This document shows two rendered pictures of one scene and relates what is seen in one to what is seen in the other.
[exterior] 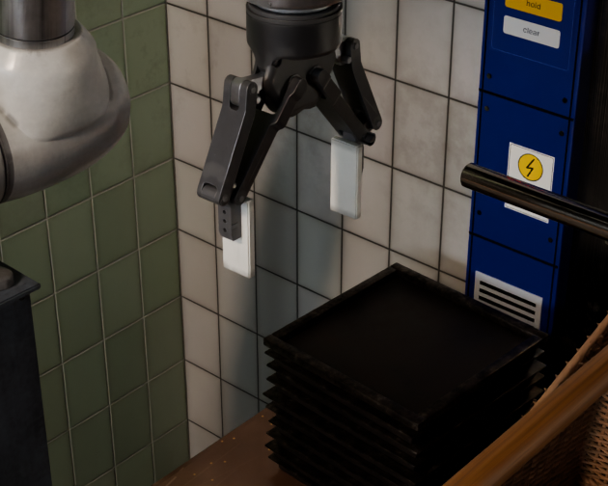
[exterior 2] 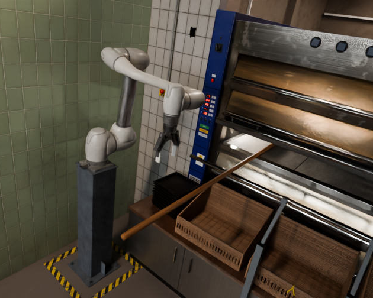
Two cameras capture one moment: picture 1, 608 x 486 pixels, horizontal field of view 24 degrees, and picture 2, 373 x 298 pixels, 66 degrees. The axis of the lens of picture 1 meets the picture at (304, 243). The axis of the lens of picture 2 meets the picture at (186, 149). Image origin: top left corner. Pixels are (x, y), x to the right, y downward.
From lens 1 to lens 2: 0.46 m
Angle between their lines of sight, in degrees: 9
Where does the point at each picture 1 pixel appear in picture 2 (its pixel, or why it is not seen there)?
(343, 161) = (174, 148)
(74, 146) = (126, 144)
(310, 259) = (160, 170)
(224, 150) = (158, 143)
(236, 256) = (157, 159)
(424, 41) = (185, 135)
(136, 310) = (128, 177)
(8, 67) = (118, 130)
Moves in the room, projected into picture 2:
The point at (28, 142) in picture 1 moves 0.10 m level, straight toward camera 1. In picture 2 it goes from (119, 142) to (121, 148)
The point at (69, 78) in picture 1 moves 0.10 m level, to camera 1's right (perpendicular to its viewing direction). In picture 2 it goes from (128, 133) to (142, 134)
